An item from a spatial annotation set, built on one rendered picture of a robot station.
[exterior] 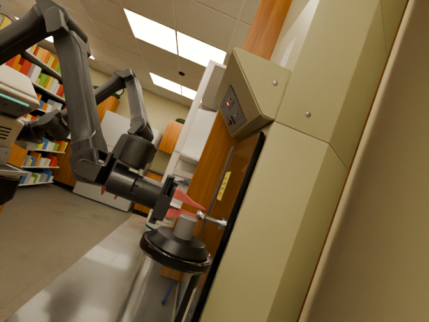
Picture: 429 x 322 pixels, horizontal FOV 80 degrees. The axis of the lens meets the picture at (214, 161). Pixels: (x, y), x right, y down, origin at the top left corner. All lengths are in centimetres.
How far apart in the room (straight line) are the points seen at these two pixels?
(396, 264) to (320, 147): 39
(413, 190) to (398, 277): 21
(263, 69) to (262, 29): 48
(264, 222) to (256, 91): 23
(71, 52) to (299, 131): 54
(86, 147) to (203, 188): 38
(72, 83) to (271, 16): 66
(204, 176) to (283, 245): 40
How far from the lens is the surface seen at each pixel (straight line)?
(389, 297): 78
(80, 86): 66
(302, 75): 51
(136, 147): 54
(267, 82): 49
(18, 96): 113
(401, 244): 78
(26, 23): 86
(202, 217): 49
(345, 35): 58
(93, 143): 58
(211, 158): 81
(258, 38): 95
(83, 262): 81
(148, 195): 52
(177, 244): 35
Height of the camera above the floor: 128
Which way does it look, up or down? 4 degrees up
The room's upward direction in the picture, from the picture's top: 21 degrees clockwise
